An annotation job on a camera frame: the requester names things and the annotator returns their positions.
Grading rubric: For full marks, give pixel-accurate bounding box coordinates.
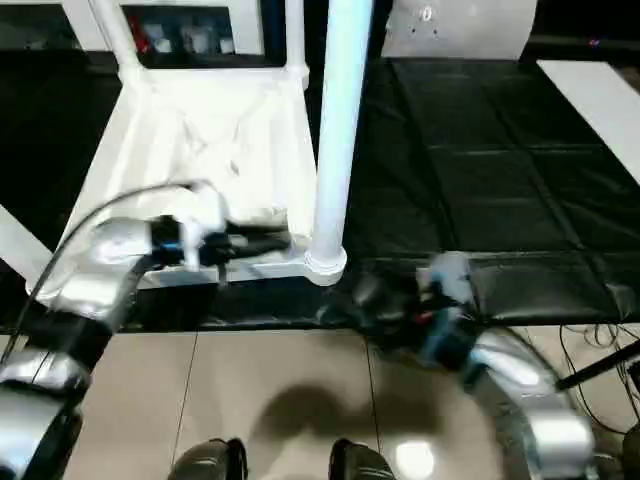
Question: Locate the black work mat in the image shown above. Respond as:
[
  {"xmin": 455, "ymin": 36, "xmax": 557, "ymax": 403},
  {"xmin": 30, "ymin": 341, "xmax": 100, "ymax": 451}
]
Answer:
[{"xmin": 0, "ymin": 48, "xmax": 640, "ymax": 332}]

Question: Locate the black stand bar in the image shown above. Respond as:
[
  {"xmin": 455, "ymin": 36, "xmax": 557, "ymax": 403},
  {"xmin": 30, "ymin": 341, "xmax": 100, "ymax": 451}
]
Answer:
[{"xmin": 555, "ymin": 339, "xmax": 640, "ymax": 392}]

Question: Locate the white glass-door cabinet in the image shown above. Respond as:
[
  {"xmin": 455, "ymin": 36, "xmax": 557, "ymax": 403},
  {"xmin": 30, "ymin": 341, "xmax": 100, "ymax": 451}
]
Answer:
[{"xmin": 0, "ymin": 0, "xmax": 282, "ymax": 56}]

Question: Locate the black cabinet with gold label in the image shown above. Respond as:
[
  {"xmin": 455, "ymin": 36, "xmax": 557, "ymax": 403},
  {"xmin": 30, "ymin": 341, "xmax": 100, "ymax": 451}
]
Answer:
[{"xmin": 277, "ymin": 0, "xmax": 396, "ymax": 64}]

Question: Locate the red item in cabinet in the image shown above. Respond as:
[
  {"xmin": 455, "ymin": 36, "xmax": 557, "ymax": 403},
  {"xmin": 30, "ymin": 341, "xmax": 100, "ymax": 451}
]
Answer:
[{"xmin": 127, "ymin": 17, "xmax": 150, "ymax": 54}]

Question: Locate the brown woven basket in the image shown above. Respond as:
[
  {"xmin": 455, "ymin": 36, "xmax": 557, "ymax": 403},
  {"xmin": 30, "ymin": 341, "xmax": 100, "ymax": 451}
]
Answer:
[{"xmin": 622, "ymin": 424, "xmax": 640, "ymax": 480}]

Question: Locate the white flat panel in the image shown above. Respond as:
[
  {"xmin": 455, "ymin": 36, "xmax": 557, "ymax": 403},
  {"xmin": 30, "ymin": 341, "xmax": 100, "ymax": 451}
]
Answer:
[{"xmin": 535, "ymin": 59, "xmax": 640, "ymax": 179}]

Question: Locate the light grey printed pillow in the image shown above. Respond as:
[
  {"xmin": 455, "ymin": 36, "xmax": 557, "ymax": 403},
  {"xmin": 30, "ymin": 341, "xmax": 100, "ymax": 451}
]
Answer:
[{"xmin": 382, "ymin": 0, "xmax": 539, "ymax": 61}]

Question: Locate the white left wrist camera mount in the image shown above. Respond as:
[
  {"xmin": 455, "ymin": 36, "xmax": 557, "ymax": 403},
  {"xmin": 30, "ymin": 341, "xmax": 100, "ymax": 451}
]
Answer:
[{"xmin": 174, "ymin": 180, "xmax": 230, "ymax": 272}]

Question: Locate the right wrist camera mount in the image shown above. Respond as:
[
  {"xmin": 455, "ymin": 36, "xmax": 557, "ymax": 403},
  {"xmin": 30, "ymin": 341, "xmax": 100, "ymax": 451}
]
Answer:
[{"xmin": 417, "ymin": 251, "xmax": 476, "ymax": 306}]

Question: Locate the black rail with red mark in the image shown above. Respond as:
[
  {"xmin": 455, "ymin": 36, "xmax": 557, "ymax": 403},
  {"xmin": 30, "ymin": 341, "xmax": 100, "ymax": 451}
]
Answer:
[{"xmin": 524, "ymin": 37, "xmax": 640, "ymax": 51}]

